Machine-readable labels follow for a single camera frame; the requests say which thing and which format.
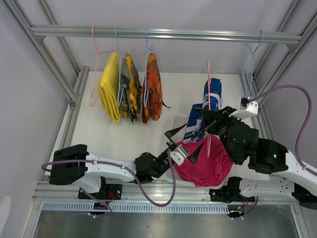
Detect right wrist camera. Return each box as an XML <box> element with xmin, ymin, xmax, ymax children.
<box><xmin>229</xmin><ymin>97</ymin><xmax>259</xmax><ymax>120</ymax></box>

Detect blue hanger with orange trousers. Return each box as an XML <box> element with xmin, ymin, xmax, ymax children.
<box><xmin>143</xmin><ymin>27</ymin><xmax>153</xmax><ymax>108</ymax></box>

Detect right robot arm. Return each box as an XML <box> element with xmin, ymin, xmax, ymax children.
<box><xmin>203</xmin><ymin>107</ymin><xmax>317</xmax><ymax>210</ymax></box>

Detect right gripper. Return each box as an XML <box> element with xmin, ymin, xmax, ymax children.
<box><xmin>202</xmin><ymin>106</ymin><xmax>242</xmax><ymax>163</ymax></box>

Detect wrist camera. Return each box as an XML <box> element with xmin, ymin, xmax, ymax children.
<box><xmin>170</xmin><ymin>145</ymin><xmax>189</xmax><ymax>166</ymax></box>
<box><xmin>229</xmin><ymin>97</ymin><xmax>259</xmax><ymax>120</ymax></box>

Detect aluminium hanging rail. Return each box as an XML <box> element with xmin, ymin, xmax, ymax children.
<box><xmin>31</xmin><ymin>25</ymin><xmax>302</xmax><ymax>45</ymax></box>

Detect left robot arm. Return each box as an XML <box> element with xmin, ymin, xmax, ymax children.
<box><xmin>43</xmin><ymin>126</ymin><xmax>202</xmax><ymax>199</ymax></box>

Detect blue white patterned trousers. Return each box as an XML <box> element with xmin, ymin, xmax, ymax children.
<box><xmin>183</xmin><ymin>78</ymin><xmax>223</xmax><ymax>143</ymax></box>

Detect pink trousers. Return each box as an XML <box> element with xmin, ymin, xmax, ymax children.
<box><xmin>174</xmin><ymin>135</ymin><xmax>233</xmax><ymax>187</ymax></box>

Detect right aluminium frame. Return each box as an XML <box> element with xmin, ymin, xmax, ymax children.
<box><xmin>239</xmin><ymin>0</ymin><xmax>317</xmax><ymax>142</ymax></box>

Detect white plastic basket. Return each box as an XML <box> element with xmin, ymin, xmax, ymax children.
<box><xmin>161</xmin><ymin>115</ymin><xmax>227</xmax><ymax>189</ymax></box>

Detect pink wire hanger far left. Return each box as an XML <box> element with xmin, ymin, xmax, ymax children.
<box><xmin>90</xmin><ymin>25</ymin><xmax>114</xmax><ymax>107</ymax></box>

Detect white slotted cable duct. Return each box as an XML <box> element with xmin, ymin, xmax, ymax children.
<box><xmin>42</xmin><ymin>202</ymin><xmax>229</xmax><ymax>214</ymax></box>

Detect blue hanger with camo trousers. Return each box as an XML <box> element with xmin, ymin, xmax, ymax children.
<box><xmin>115</xmin><ymin>26</ymin><xmax>127</xmax><ymax>107</ymax></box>

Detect left aluminium frame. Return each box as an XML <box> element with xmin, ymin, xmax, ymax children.
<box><xmin>2</xmin><ymin>0</ymin><xmax>89</xmax><ymax>149</ymax></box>

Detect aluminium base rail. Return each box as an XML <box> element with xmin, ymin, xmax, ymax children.
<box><xmin>32</xmin><ymin>179</ymin><xmax>298</xmax><ymax>205</ymax></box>

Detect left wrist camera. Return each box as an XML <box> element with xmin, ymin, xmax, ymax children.
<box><xmin>170</xmin><ymin>145</ymin><xmax>189</xmax><ymax>166</ymax></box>

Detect grey yellow camouflage trousers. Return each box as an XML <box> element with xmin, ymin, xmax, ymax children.
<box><xmin>120</xmin><ymin>55</ymin><xmax>143</xmax><ymax>122</ymax></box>

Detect aluminium frame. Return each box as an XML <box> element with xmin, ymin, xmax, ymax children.
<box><xmin>2</xmin><ymin>0</ymin><xmax>89</xmax><ymax>149</ymax></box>
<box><xmin>239</xmin><ymin>0</ymin><xmax>317</xmax><ymax>142</ymax></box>

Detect orange brown camouflage trousers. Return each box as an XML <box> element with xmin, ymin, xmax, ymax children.
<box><xmin>142</xmin><ymin>53</ymin><xmax>170</xmax><ymax>124</ymax></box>

